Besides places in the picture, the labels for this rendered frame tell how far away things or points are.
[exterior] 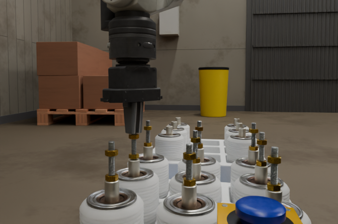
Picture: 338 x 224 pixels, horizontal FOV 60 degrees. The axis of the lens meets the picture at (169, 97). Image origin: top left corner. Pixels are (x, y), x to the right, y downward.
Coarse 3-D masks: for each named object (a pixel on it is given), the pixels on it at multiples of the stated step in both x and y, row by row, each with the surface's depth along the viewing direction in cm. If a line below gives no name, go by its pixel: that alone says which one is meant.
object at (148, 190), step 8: (120, 184) 52; (128, 184) 52; (136, 184) 52; (144, 184) 52; (152, 184) 53; (136, 192) 52; (144, 192) 52; (152, 192) 54; (144, 200) 52; (152, 200) 54; (144, 208) 53; (152, 208) 54; (144, 216) 53; (152, 216) 54
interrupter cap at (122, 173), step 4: (124, 168) 59; (140, 168) 60; (144, 168) 59; (116, 172) 57; (120, 172) 57; (124, 172) 57; (140, 172) 58; (144, 172) 57; (148, 172) 57; (152, 172) 57; (120, 176) 55; (124, 176) 55; (128, 176) 55; (140, 176) 55; (144, 176) 55; (148, 176) 54; (152, 176) 55; (124, 180) 53; (128, 180) 53; (132, 180) 53; (136, 180) 53; (140, 180) 53
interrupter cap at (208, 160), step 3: (204, 156) 69; (207, 156) 69; (183, 159) 66; (204, 159) 67; (207, 159) 67; (210, 159) 66; (213, 159) 66; (183, 162) 65; (201, 162) 65; (204, 162) 64; (207, 162) 64; (210, 162) 64; (213, 162) 64; (201, 165) 62; (204, 165) 62; (207, 165) 63
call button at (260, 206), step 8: (240, 200) 25; (248, 200) 25; (256, 200) 25; (264, 200) 25; (272, 200) 25; (240, 208) 24; (248, 208) 23; (256, 208) 23; (264, 208) 23; (272, 208) 23; (280, 208) 23; (240, 216) 23; (248, 216) 23; (256, 216) 22; (264, 216) 22; (272, 216) 22; (280, 216) 23
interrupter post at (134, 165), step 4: (128, 160) 56; (132, 160) 56; (136, 160) 56; (128, 164) 56; (132, 164) 55; (136, 164) 55; (128, 168) 56; (132, 168) 55; (136, 168) 55; (128, 172) 56; (132, 172) 55; (136, 172) 55; (132, 176) 55; (136, 176) 55
